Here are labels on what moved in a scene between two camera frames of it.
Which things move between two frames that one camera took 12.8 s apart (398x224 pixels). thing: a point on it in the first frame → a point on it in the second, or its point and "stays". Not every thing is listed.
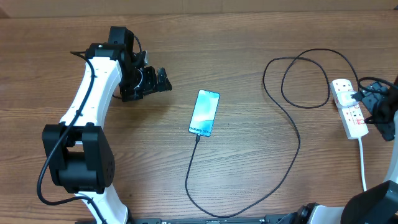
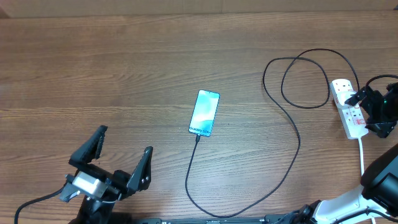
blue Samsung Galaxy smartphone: x=204 y=112 stays
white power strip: x=352 y=117 stays
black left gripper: x=150 y=83 → x=122 y=182
